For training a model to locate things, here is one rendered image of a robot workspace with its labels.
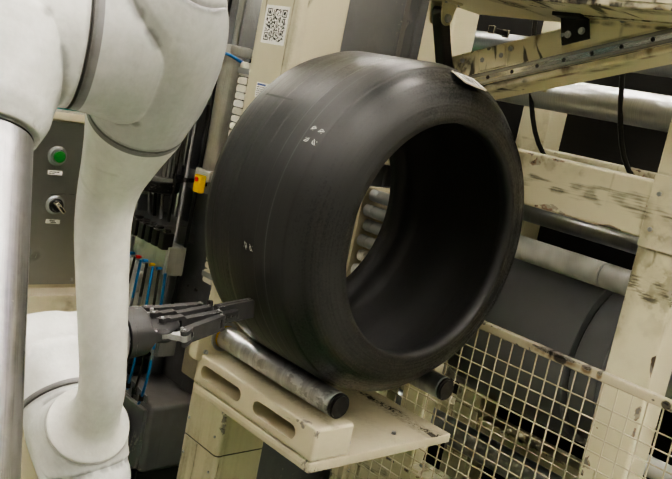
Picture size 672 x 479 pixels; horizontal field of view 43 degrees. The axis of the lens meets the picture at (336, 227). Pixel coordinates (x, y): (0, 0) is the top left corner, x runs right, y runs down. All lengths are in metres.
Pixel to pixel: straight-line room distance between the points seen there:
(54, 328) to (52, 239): 0.64
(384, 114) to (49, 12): 0.72
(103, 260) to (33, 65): 0.32
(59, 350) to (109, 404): 0.17
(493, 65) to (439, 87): 0.42
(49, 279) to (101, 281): 0.88
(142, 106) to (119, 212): 0.19
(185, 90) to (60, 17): 0.13
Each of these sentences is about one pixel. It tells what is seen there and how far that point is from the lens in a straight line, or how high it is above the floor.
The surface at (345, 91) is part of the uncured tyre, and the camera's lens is 1.36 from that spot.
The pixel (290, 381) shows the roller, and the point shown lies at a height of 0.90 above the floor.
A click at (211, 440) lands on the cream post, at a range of 1.85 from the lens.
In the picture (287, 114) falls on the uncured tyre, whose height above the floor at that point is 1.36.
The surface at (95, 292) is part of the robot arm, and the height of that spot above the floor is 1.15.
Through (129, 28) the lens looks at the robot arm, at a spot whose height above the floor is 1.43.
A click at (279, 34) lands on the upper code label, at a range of 1.69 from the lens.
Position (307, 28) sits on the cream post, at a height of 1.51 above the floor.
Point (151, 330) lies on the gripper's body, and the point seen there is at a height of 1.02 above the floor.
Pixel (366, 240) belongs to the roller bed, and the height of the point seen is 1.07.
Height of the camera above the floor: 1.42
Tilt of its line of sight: 9 degrees down
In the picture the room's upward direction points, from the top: 11 degrees clockwise
